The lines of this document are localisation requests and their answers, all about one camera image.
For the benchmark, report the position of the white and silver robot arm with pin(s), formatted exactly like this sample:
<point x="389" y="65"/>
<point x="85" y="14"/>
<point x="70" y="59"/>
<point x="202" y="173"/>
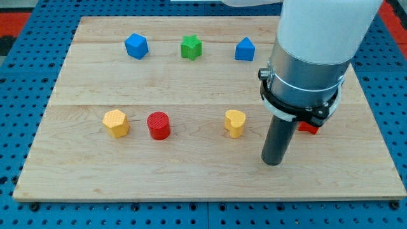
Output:
<point x="314" y="44"/>

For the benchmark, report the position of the blue cube block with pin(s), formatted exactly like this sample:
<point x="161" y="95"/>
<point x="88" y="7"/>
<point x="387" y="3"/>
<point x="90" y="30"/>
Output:
<point x="136" y="46"/>

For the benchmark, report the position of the green star block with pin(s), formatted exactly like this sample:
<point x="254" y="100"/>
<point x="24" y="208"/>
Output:
<point x="191" y="47"/>

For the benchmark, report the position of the light wooden board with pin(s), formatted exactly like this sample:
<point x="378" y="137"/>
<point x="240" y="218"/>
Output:
<point x="74" y="159"/>

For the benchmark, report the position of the red block behind arm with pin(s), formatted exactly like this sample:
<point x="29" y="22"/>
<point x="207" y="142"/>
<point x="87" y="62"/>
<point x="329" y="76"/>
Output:
<point x="305" y="127"/>

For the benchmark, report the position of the yellow heart block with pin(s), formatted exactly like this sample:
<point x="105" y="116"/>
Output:
<point x="234" y="121"/>

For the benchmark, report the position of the yellow hexagon block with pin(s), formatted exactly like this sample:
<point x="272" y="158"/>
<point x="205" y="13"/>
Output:
<point x="116" y="123"/>

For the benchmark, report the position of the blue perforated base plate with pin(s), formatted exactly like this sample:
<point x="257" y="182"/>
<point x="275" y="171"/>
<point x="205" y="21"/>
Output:
<point x="28" y="75"/>

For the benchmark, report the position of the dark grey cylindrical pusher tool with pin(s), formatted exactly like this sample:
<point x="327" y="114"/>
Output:
<point x="277" y="140"/>

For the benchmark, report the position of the red cylinder block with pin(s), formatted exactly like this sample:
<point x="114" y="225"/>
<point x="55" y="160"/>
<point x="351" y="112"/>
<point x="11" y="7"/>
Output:
<point x="158" y="125"/>

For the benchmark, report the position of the blue house-shaped block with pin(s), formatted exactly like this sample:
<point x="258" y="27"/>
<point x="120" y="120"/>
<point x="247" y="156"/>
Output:
<point x="245" y="50"/>

